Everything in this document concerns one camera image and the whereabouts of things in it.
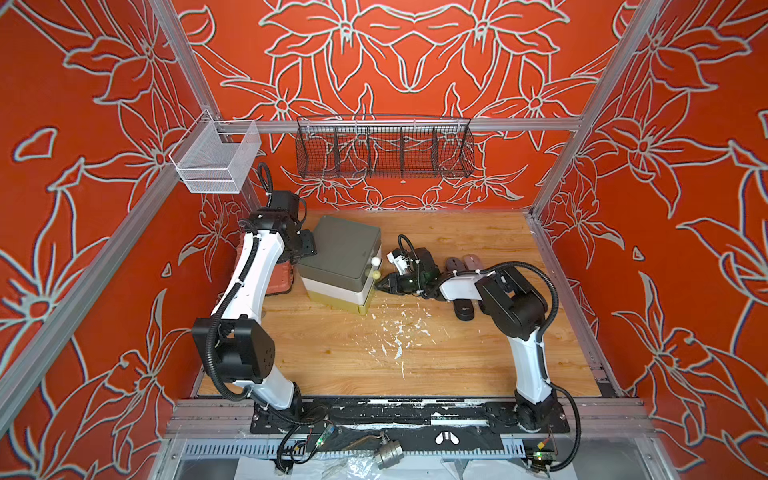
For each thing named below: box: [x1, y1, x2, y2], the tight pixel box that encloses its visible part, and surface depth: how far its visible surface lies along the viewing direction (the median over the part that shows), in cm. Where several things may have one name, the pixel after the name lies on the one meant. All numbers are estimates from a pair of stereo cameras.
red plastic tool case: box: [266, 260, 294, 295], surface depth 96 cm
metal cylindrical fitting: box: [375, 440, 405, 470], surface depth 67 cm
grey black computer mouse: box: [445, 257, 466, 273], surface depth 103 cm
